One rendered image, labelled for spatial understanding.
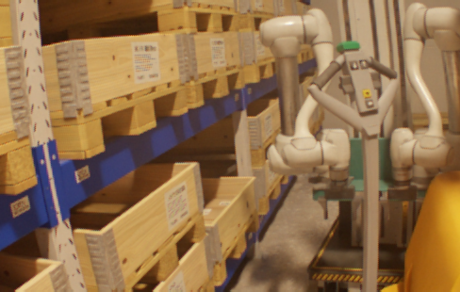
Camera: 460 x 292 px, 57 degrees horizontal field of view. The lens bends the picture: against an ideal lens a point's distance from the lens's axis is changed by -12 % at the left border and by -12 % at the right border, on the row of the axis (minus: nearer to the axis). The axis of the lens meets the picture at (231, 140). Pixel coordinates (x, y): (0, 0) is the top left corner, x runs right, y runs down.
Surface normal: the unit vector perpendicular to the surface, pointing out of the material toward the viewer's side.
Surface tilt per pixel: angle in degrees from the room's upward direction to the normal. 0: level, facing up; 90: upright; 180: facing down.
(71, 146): 90
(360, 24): 90
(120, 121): 90
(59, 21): 90
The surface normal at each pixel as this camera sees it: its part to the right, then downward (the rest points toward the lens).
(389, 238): -0.41, 0.22
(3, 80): 0.95, -0.04
